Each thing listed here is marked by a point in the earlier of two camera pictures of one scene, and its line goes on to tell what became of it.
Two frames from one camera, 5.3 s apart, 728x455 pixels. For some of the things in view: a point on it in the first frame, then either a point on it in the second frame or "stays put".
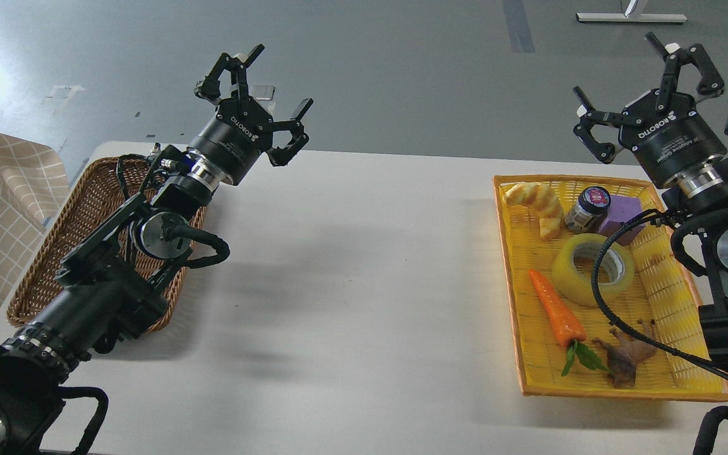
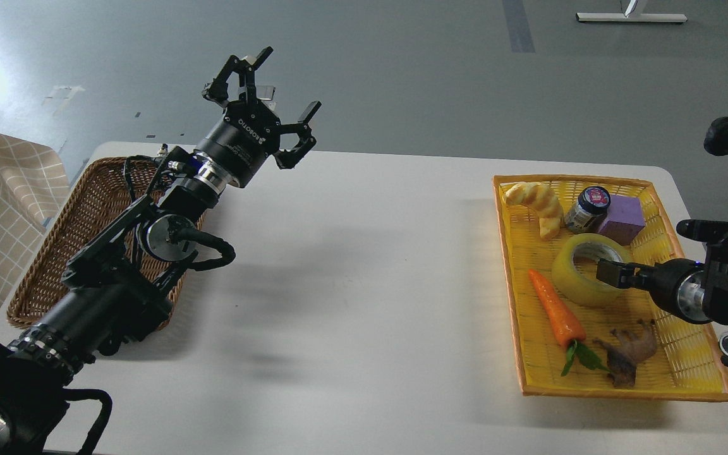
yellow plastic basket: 603,299 stays put
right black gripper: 670,144 to 677,284
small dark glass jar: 588,213 stays put
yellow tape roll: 577,289 stays put
